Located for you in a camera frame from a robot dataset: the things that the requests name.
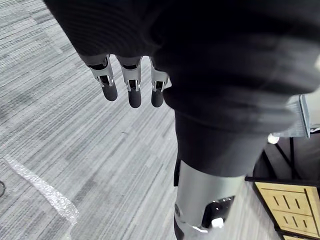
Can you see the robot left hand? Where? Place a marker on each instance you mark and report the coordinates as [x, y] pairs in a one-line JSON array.
[[215, 75]]

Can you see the clear tape strip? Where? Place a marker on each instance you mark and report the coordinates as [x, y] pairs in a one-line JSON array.
[[42, 187]]

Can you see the wooden produce stand black frame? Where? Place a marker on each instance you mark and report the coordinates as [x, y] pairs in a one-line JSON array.
[[287, 200]]

